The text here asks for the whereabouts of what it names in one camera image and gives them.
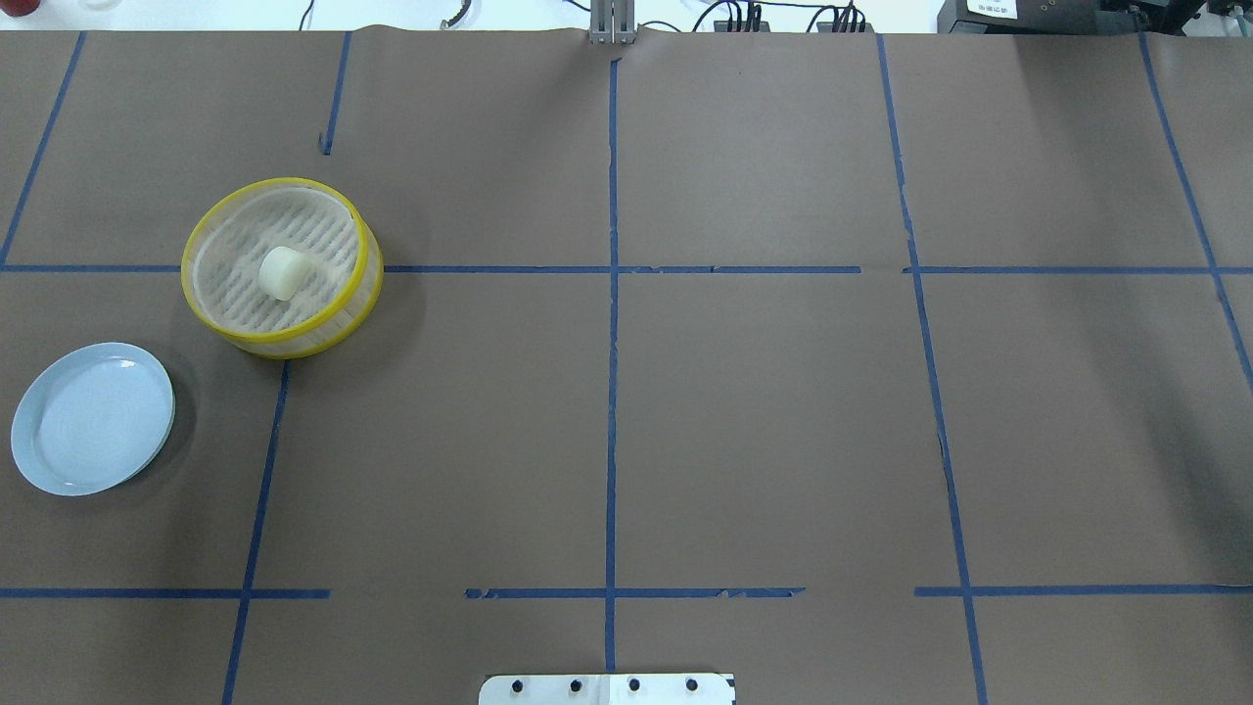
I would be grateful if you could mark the white steamed bun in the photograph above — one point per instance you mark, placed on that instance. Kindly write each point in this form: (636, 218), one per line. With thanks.
(282, 273)

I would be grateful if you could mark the yellow round steamer basket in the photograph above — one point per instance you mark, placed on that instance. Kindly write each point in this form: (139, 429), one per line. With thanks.
(222, 256)

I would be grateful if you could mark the light blue plate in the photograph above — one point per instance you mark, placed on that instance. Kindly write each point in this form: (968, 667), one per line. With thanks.
(93, 419)

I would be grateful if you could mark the grey metal post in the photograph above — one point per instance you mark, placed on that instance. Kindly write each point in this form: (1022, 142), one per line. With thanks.
(612, 22)

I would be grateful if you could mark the white camera stand base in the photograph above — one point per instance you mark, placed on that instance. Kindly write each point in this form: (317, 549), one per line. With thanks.
(646, 688)

